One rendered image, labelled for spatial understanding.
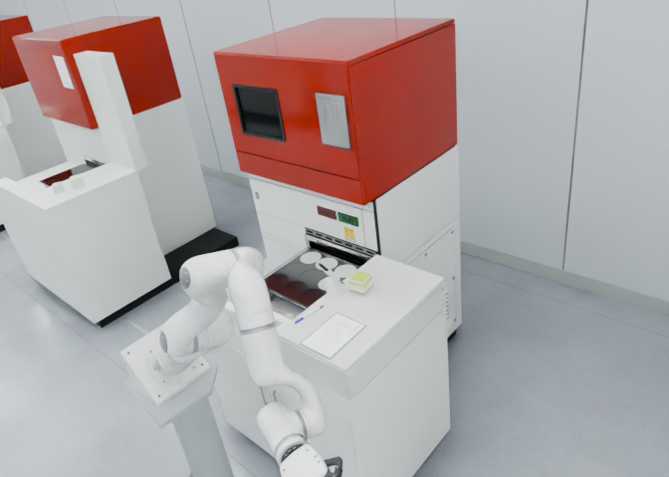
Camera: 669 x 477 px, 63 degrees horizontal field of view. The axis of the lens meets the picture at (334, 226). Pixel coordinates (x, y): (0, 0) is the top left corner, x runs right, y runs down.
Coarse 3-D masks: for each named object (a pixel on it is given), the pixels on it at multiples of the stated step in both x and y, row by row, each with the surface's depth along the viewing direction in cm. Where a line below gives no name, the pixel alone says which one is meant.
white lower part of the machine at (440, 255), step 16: (448, 224) 286; (272, 240) 295; (432, 240) 277; (448, 240) 289; (416, 256) 269; (432, 256) 281; (448, 256) 294; (432, 272) 285; (448, 272) 298; (448, 288) 303; (448, 304) 308; (448, 320) 313; (448, 336) 319
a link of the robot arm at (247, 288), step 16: (240, 256) 148; (256, 256) 148; (240, 272) 135; (256, 272) 136; (240, 288) 133; (256, 288) 133; (240, 304) 133; (256, 304) 133; (240, 320) 133; (256, 320) 132; (272, 320) 135
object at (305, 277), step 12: (288, 264) 256; (300, 264) 255; (312, 264) 254; (348, 264) 250; (276, 276) 249; (288, 276) 248; (300, 276) 246; (312, 276) 245; (324, 276) 244; (276, 288) 241; (288, 288) 240; (300, 288) 239; (312, 288) 237; (300, 300) 231; (312, 300) 230
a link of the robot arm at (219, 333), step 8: (224, 312) 181; (216, 320) 177; (224, 320) 178; (208, 328) 175; (216, 328) 176; (224, 328) 178; (232, 328) 181; (200, 336) 173; (208, 336) 174; (216, 336) 176; (224, 336) 178; (200, 344) 173; (208, 344) 175; (216, 344) 178; (200, 352) 185; (208, 352) 185; (176, 360) 187; (184, 360) 186; (192, 360) 189
